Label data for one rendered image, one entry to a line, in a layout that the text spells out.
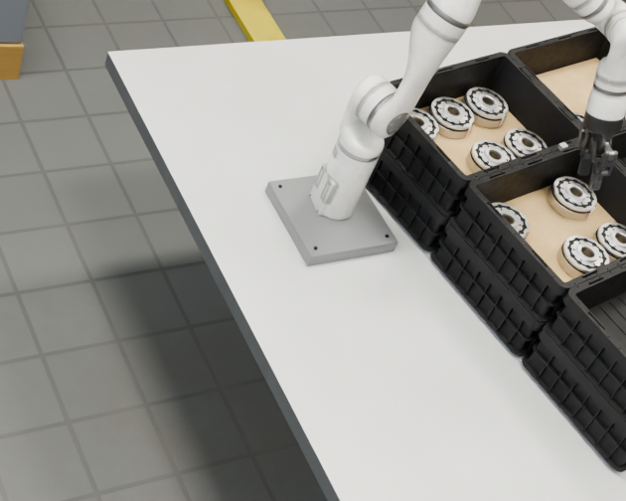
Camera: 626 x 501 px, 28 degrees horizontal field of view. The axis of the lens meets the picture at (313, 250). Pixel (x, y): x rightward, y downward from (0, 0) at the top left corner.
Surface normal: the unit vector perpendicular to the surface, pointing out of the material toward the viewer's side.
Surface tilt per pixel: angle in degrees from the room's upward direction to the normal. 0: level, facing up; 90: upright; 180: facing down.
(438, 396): 0
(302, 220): 0
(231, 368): 0
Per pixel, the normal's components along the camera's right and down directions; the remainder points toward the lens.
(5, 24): 0.33, 0.75
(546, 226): 0.29, -0.66
